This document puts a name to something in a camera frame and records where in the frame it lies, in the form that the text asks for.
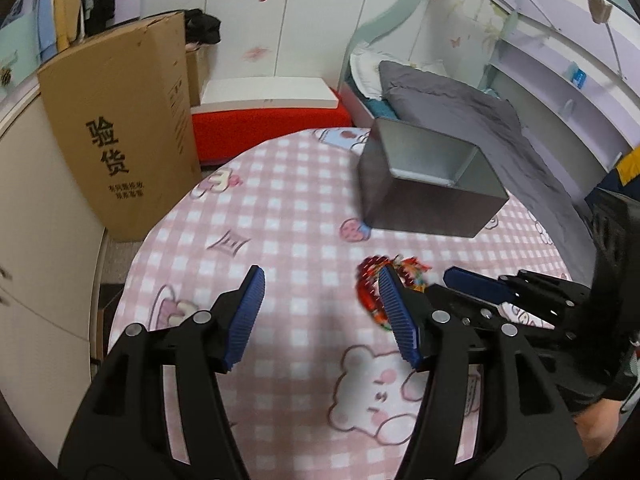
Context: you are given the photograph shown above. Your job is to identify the large cardboard box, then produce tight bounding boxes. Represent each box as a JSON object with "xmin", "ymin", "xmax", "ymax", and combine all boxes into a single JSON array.
[{"xmin": 37, "ymin": 10, "xmax": 203, "ymax": 242}]

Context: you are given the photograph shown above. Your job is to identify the brown hanging bag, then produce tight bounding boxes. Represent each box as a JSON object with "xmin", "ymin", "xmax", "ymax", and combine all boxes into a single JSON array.
[{"xmin": 587, "ymin": 0, "xmax": 614, "ymax": 24}]

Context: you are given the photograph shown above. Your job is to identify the navy yellow jacket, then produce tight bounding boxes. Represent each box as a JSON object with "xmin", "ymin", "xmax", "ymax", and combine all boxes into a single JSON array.
[{"xmin": 600, "ymin": 145, "xmax": 640, "ymax": 196}]

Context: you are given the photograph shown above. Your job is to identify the light blue hanging shirt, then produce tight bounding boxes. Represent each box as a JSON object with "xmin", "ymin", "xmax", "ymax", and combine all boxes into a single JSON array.
[{"xmin": 37, "ymin": 0, "xmax": 59, "ymax": 63}]

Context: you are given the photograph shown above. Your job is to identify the person's right hand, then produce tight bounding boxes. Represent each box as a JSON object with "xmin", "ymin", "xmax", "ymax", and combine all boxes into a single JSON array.
[{"xmin": 574, "ymin": 397, "xmax": 626, "ymax": 461}]

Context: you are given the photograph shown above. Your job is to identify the red bead bracelet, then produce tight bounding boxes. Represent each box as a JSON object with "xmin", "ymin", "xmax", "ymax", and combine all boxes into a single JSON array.
[{"xmin": 354, "ymin": 255, "xmax": 431, "ymax": 333}]

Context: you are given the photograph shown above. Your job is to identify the pink checkered tablecloth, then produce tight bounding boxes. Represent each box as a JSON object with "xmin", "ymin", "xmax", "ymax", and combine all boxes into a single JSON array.
[{"xmin": 107, "ymin": 127, "xmax": 573, "ymax": 480}]

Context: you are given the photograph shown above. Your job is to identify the teal drawer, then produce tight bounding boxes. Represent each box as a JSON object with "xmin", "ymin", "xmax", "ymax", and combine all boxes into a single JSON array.
[{"xmin": 0, "ymin": 7, "xmax": 51, "ymax": 92}]

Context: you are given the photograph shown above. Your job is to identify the white pillow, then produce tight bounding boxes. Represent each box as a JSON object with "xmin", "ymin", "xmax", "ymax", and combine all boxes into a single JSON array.
[{"xmin": 348, "ymin": 42, "xmax": 446, "ymax": 101}]

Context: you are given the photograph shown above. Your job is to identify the pale green wardrobe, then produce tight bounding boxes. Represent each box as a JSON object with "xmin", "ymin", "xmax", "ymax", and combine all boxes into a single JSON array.
[{"xmin": 140, "ymin": 0, "xmax": 421, "ymax": 81}]

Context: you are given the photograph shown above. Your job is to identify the grey blanket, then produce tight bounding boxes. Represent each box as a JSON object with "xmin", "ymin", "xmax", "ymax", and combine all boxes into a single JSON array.
[{"xmin": 377, "ymin": 60, "xmax": 601, "ymax": 281}]

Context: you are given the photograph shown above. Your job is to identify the yellow hanging hoodie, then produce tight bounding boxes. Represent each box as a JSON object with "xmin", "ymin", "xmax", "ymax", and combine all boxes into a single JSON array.
[{"xmin": 52, "ymin": 0, "xmax": 84, "ymax": 54}]

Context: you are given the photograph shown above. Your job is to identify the beige cabinet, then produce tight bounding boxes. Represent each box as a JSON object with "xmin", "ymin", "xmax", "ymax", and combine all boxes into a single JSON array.
[{"xmin": 0, "ymin": 80, "xmax": 108, "ymax": 421}]

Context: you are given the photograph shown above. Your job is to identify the grey storage box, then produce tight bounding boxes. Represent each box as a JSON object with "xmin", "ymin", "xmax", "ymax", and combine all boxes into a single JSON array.
[{"xmin": 357, "ymin": 116, "xmax": 508, "ymax": 239}]

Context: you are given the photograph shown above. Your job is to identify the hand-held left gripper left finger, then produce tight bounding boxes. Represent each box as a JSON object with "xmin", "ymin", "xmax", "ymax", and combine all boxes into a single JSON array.
[{"xmin": 57, "ymin": 265, "xmax": 266, "ymax": 480}]

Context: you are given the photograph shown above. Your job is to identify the teal bunk bed frame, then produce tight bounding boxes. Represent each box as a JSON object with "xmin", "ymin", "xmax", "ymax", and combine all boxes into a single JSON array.
[{"xmin": 340, "ymin": 0, "xmax": 640, "ymax": 126}]

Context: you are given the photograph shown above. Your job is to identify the teal cloth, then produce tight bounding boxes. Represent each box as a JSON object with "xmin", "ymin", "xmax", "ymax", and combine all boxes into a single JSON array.
[{"xmin": 365, "ymin": 97, "xmax": 399, "ymax": 120}]

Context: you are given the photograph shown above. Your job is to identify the black bag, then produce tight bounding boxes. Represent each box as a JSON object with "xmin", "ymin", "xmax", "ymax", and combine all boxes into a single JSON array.
[{"xmin": 182, "ymin": 8, "xmax": 222, "ymax": 46}]

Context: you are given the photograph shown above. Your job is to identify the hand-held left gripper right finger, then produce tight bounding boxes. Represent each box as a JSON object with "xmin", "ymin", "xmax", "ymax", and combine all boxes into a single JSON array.
[{"xmin": 377, "ymin": 266, "xmax": 588, "ymax": 480}]

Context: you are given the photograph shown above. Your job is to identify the small cardboard box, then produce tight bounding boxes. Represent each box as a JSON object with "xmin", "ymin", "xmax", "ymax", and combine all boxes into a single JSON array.
[{"xmin": 185, "ymin": 45, "xmax": 211, "ymax": 107}]

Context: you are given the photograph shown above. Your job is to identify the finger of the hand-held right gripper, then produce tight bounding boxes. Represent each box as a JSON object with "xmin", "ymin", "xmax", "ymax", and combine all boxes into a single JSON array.
[
  {"xmin": 444, "ymin": 266, "xmax": 592, "ymax": 329},
  {"xmin": 426, "ymin": 283, "xmax": 504, "ymax": 331}
]

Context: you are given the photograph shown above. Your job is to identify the purple bed shelf unit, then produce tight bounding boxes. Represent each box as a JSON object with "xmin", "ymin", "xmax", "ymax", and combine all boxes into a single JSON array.
[{"xmin": 487, "ymin": 10, "xmax": 640, "ymax": 186}]

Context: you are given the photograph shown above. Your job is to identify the white board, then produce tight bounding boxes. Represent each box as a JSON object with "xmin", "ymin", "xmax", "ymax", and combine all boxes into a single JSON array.
[{"xmin": 191, "ymin": 77, "xmax": 341, "ymax": 115}]

